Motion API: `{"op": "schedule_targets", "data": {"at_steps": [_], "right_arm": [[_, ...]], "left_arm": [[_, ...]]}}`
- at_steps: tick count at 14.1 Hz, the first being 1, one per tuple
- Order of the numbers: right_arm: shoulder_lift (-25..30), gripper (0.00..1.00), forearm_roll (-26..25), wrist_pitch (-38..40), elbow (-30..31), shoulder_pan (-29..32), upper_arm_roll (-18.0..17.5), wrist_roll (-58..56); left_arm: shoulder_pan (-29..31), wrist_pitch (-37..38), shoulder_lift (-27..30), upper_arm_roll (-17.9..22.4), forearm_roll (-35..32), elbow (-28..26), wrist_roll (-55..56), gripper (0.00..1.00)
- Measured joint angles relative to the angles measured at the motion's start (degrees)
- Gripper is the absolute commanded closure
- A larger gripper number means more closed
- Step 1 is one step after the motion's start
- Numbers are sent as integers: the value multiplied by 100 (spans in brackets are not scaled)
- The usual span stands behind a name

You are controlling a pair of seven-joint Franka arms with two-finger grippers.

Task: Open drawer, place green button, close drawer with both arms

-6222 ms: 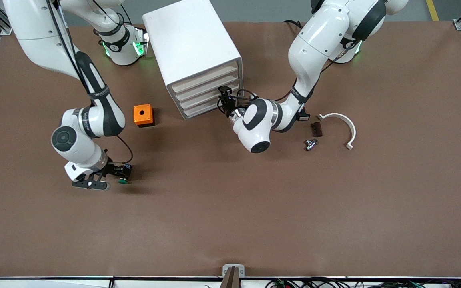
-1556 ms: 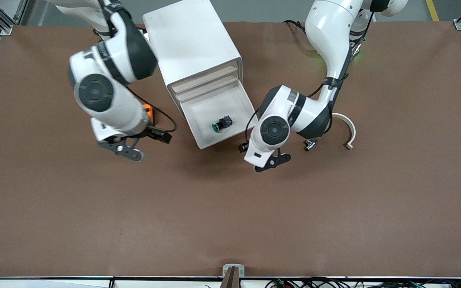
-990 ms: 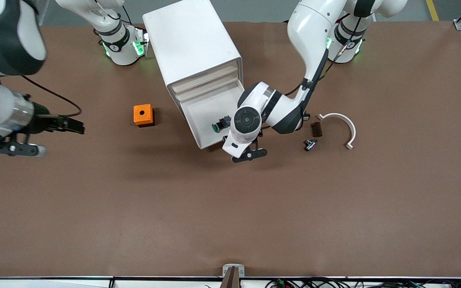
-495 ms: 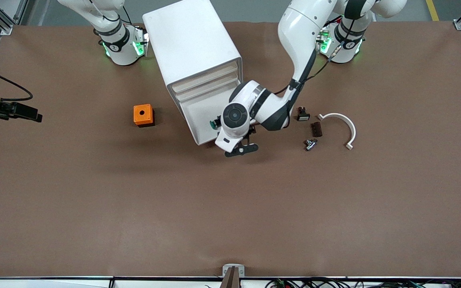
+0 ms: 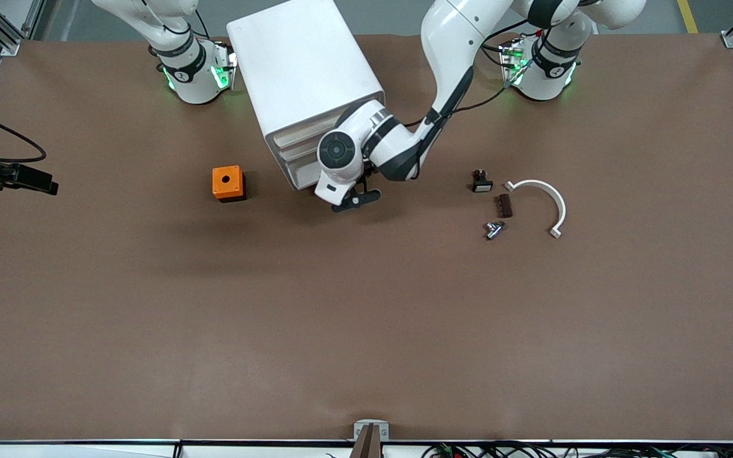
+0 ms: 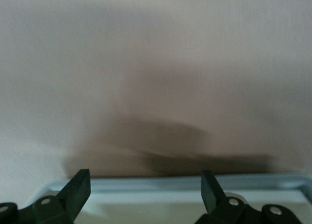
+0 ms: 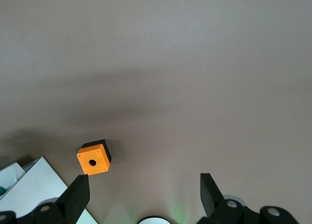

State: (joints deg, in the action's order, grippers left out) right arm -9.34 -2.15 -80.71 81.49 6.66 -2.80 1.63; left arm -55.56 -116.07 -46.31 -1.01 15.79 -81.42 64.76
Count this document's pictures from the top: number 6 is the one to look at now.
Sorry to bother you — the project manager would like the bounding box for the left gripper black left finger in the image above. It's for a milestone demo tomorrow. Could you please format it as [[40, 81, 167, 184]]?
[[0, 169, 91, 224]]

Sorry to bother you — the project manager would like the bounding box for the white plastic drawer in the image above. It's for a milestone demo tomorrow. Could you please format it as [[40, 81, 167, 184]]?
[[36, 172, 312, 224]]

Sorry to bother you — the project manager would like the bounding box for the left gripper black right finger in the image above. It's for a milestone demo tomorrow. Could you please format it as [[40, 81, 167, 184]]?
[[195, 169, 301, 224]]

